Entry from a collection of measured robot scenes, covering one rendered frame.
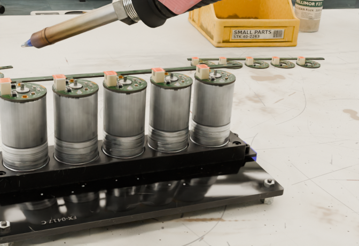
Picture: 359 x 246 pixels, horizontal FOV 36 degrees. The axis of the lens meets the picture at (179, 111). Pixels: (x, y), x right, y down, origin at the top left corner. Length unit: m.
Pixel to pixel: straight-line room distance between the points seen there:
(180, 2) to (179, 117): 0.11
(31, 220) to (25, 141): 0.04
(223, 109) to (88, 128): 0.08
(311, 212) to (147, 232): 0.10
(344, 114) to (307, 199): 0.15
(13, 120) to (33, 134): 0.01
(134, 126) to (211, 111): 0.05
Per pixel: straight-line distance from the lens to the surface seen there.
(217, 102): 0.33
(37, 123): 0.30
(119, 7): 0.24
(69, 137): 0.31
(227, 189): 0.31
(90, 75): 0.32
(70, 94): 0.30
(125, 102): 0.30
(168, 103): 0.31
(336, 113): 0.47
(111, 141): 0.32
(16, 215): 0.29
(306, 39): 0.69
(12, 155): 0.31
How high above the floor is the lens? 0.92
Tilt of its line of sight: 23 degrees down
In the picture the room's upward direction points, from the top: 4 degrees clockwise
